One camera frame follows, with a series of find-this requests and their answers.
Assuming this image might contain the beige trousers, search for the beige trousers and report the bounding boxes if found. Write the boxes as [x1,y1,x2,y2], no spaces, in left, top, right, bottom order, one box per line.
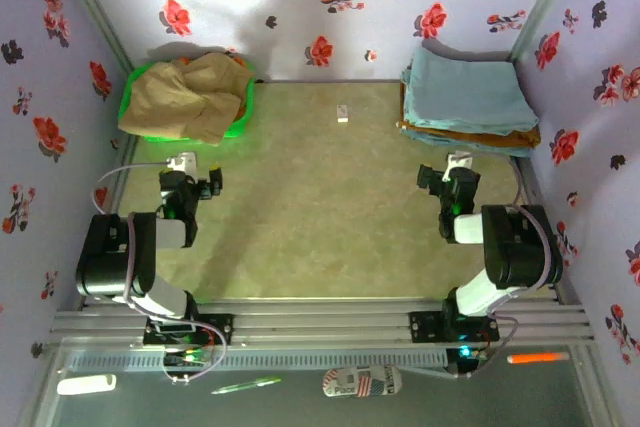
[118,51,256,146]

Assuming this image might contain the green plastic basket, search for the green plastic basket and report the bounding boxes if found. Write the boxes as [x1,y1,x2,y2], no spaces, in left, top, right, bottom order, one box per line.
[118,62,258,144]

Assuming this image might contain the orange marker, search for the orange marker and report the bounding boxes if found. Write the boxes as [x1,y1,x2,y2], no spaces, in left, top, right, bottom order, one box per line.
[505,351,571,366]

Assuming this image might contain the green pen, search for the green pen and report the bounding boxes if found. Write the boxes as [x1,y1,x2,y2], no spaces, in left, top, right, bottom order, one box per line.
[210,376,283,395]

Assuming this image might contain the white rectangular block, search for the white rectangular block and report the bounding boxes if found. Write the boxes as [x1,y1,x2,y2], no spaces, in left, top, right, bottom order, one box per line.
[56,373,118,396]

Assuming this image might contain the flag print pencil case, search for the flag print pencil case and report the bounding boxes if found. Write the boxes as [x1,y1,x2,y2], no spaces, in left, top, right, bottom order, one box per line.
[321,365,404,399]

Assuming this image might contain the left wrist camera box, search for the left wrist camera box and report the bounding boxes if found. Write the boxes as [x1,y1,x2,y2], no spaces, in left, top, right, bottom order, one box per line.
[166,151,198,173]

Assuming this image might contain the right arm lavender cable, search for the right arm lavender cable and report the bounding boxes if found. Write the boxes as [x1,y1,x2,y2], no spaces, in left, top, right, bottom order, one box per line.
[407,149,556,381]

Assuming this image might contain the arm lavender cable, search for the arm lavender cable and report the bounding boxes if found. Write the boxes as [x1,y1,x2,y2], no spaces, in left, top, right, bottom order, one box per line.
[92,160,229,386]
[407,149,556,381]

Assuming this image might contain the left arm lavender cable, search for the left arm lavender cable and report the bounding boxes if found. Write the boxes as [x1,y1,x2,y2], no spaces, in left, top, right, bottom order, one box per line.
[92,160,229,386]

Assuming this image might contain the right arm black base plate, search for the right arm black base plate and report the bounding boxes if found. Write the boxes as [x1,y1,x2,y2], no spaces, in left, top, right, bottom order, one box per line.
[408,310,501,344]

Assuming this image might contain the aluminium rail frame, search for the aluminium rail frame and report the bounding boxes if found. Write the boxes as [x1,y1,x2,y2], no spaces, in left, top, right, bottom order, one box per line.
[47,134,597,351]

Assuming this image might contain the aluminium corner post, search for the aluminium corner post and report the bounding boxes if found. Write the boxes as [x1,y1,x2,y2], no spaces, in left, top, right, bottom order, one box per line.
[48,0,137,76]
[508,0,587,64]

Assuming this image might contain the grey slotted cable duct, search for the grey slotted cable duct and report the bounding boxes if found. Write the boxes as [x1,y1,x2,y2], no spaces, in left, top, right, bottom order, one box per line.
[64,349,449,374]

